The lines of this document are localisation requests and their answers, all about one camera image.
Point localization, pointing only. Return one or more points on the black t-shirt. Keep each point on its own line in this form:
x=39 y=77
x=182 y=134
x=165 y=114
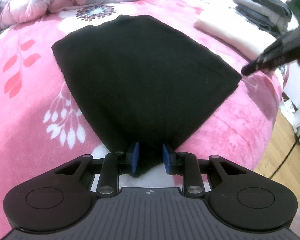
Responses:
x=140 y=82

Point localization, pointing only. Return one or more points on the pink floral bed blanket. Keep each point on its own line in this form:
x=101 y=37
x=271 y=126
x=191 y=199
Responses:
x=41 y=126

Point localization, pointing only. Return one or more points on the folded grey garments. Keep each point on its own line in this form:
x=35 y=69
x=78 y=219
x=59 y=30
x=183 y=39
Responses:
x=272 y=16

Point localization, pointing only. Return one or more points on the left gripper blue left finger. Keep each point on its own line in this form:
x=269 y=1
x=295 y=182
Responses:
x=115 y=164

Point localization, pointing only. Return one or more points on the folded cream garment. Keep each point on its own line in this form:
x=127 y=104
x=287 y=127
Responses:
x=235 y=31

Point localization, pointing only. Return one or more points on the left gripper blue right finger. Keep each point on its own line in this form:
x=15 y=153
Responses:
x=186 y=165

